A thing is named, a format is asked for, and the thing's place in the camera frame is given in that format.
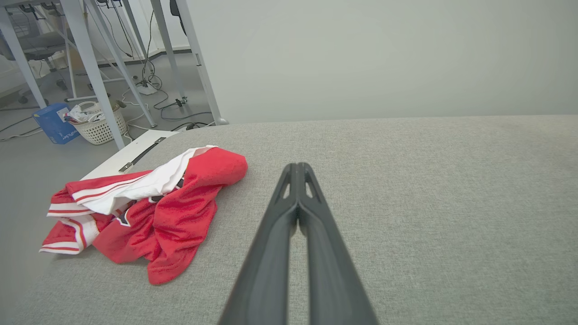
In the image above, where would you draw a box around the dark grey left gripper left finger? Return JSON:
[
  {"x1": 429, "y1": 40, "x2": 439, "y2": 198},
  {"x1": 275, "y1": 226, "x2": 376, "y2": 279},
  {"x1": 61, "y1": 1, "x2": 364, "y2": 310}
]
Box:
[{"x1": 218, "y1": 163, "x2": 299, "y2": 325}]

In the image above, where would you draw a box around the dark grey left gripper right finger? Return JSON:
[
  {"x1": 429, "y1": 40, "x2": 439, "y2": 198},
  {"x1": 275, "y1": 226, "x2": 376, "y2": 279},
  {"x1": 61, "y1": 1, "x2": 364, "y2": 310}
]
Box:
[{"x1": 298, "y1": 163, "x2": 379, "y2": 325}]

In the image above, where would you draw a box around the red and white Bulls jersey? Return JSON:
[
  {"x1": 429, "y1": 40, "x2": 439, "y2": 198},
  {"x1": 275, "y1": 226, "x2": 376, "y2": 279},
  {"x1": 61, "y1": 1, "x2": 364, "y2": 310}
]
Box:
[{"x1": 39, "y1": 145, "x2": 248, "y2": 286}]

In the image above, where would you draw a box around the white plastic laundry basket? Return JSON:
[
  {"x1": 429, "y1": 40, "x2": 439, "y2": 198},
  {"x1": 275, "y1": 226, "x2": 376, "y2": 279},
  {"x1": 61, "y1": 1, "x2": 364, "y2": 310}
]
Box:
[{"x1": 70, "y1": 102, "x2": 128, "y2": 145}]

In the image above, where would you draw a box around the white clothes pile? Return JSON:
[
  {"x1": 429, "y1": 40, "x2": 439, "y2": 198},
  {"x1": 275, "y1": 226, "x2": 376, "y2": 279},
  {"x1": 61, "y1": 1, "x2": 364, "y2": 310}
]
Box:
[{"x1": 65, "y1": 104, "x2": 107, "y2": 124}]

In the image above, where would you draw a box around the blue cardboard box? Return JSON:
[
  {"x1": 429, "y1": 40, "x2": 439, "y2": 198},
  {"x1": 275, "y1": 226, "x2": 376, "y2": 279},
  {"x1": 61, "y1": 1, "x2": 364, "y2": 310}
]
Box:
[{"x1": 33, "y1": 103, "x2": 80, "y2": 144}]

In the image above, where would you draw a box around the grey office chair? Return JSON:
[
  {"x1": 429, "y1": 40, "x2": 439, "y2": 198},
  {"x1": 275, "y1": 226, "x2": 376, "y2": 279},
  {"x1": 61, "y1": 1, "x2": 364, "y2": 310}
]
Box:
[{"x1": 0, "y1": 7, "x2": 73, "y2": 107}]

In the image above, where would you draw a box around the black floor cable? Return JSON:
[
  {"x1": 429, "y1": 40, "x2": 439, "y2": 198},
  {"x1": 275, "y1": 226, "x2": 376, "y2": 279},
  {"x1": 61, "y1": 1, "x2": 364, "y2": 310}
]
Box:
[{"x1": 153, "y1": 74, "x2": 214, "y2": 132}]

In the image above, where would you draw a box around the white box with black handle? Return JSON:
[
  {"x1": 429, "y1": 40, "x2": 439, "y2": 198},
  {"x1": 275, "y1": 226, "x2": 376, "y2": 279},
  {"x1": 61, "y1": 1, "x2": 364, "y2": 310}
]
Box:
[{"x1": 80, "y1": 130, "x2": 180, "y2": 181}]

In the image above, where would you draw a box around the white metal desk frame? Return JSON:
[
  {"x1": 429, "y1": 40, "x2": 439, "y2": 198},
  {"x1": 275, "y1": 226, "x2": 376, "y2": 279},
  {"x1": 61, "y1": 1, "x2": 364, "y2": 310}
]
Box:
[
  {"x1": 151, "y1": 0, "x2": 229, "y2": 126},
  {"x1": 0, "y1": 0, "x2": 157, "y2": 150}
]

